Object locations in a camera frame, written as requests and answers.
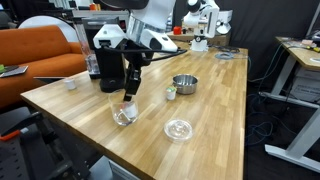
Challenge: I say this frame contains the orange sofa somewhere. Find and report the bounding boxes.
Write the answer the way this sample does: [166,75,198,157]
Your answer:
[0,25,86,109]

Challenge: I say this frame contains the green-lidded coffee pod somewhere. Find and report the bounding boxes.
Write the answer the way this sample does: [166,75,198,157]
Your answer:
[166,86,177,100]

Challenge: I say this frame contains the white-legged side desk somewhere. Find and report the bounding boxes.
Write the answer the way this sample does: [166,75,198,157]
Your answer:
[260,37,320,173]

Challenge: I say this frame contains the white coffee pod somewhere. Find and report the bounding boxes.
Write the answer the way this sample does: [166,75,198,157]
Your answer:
[64,78,76,90]

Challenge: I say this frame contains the grey tape roll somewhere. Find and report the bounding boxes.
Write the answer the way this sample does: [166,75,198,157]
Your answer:
[215,52,234,60]

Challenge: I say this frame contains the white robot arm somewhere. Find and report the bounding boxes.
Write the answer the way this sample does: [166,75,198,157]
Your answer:
[93,0,186,101]

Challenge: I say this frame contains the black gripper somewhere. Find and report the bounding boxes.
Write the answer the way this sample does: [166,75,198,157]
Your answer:
[120,40,154,101]

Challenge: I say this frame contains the red-lidded coffee pod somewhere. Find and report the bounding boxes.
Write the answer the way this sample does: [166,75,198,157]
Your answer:
[121,102,138,118]

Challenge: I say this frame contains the clear glass lid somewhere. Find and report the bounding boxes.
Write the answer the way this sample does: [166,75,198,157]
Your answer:
[163,119,194,142]

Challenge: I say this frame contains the stacked white boxes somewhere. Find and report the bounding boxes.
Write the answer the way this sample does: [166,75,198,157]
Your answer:
[216,10,233,34]

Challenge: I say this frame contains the stainless steel bowl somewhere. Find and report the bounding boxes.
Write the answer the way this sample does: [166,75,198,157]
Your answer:
[173,74,198,95]

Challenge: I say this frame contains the clear glass cup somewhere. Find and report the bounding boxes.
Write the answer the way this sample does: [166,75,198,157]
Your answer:
[108,89,139,126]

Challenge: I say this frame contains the black Keurig coffee maker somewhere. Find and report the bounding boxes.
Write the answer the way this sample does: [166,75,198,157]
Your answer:
[74,17,125,93]

